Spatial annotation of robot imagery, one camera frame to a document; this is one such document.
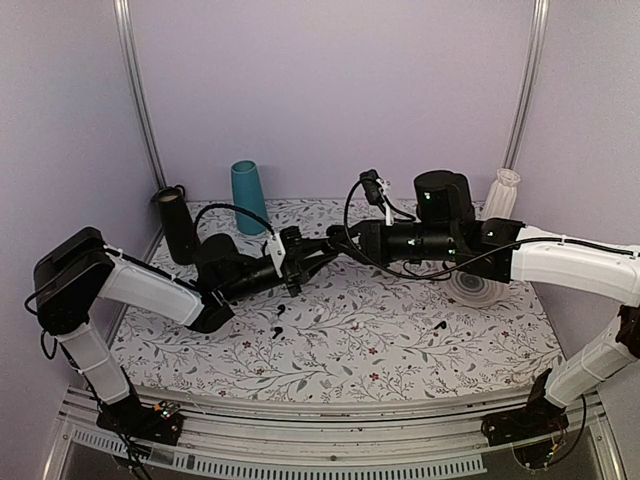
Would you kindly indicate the swirl patterned plate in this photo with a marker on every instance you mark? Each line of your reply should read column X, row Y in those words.
column 473, row 291

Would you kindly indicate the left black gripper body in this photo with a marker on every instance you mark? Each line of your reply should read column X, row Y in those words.
column 291, row 271

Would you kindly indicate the black tapered vase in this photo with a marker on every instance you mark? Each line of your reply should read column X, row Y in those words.
column 177, row 225

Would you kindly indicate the white ribbed vase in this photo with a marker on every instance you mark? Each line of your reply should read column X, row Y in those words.
column 502, row 195

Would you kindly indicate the left aluminium post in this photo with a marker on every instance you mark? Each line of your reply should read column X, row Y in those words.
column 125, row 31

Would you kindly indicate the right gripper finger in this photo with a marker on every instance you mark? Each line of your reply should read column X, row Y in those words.
column 358, row 232
column 356, row 255

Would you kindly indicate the black gold-trim charging case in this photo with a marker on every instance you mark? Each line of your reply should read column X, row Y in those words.
column 336, row 237

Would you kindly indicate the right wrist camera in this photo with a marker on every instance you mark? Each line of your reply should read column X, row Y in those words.
column 375, row 190

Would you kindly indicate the aluminium front rail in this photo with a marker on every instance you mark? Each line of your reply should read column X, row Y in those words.
column 418, row 439

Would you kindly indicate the teal tapered vase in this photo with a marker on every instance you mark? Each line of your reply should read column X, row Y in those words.
column 248, row 194

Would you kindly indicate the aluminium post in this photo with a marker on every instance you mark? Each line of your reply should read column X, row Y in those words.
column 125, row 31
column 531, row 67

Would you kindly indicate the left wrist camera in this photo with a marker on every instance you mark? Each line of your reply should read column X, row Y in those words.
column 282, row 243

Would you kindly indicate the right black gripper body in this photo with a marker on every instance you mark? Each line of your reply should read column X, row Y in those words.
column 374, row 244

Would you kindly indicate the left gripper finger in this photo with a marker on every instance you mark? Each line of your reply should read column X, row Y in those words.
column 310, row 266
column 308, row 246

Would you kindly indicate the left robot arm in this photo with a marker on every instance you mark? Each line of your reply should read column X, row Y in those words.
column 84, row 268

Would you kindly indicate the right aluminium post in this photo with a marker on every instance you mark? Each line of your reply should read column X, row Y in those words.
column 531, row 67

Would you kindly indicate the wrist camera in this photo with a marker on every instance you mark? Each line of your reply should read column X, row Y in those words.
column 375, row 190
column 282, row 243

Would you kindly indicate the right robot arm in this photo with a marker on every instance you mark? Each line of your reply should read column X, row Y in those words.
column 502, row 250

